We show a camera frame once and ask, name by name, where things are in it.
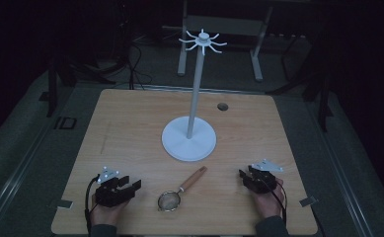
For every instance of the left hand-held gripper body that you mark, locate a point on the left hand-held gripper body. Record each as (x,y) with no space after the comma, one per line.
(110,196)

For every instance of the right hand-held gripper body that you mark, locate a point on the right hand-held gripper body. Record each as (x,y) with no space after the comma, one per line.
(264,181)

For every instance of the white hook stand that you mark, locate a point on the white hook stand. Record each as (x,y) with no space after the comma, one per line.
(189,143)

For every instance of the person's left hand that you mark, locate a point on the person's left hand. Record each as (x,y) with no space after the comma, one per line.
(105,215)

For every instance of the person's right hand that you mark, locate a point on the person's right hand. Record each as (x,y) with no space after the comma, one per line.
(268,204)

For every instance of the grey tape strip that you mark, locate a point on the grey tape strip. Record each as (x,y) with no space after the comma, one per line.
(308,201)
(64,204)

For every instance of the round table grommet hole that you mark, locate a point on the round table grommet hole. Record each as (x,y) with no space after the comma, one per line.
(222,106)

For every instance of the black metal stand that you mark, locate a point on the black metal stand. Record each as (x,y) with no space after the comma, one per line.
(52,89)
(322,98)

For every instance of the black floor bracket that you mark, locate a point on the black floor bracket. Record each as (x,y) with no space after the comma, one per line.
(66,123)

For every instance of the grey metal table frame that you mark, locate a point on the grey metal table frame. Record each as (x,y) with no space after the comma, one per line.
(225,25)

